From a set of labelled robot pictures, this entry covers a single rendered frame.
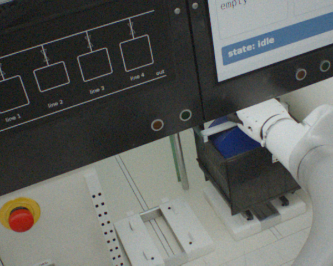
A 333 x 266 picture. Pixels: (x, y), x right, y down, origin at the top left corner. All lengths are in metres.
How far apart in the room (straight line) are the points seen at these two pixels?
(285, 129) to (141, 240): 0.52
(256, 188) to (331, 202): 0.63
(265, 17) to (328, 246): 0.38
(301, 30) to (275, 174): 0.52
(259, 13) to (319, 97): 0.48
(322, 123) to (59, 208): 0.49
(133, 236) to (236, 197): 0.30
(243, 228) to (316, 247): 0.70
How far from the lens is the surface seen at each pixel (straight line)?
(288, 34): 0.92
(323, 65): 0.99
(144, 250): 1.39
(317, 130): 1.00
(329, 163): 0.76
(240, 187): 1.32
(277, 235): 1.44
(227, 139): 1.36
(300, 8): 0.92
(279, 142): 1.12
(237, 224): 1.43
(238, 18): 0.86
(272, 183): 1.37
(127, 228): 1.48
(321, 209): 0.75
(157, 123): 0.87
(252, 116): 1.21
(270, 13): 0.89
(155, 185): 1.64
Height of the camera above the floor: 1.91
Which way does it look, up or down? 34 degrees down
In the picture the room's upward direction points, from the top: 11 degrees counter-clockwise
